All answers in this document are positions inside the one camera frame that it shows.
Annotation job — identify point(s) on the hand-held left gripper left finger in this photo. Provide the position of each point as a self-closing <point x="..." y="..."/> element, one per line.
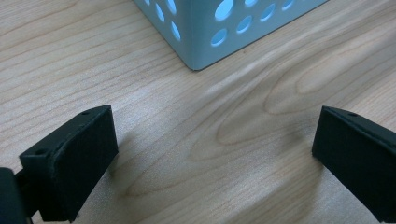
<point x="71" y="168"/>

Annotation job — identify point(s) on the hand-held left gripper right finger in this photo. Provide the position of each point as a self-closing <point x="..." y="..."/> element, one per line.
<point x="358" y="161"/>

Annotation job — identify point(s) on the light blue perforated basket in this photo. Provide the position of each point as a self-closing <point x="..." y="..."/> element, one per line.
<point x="193" y="37"/>

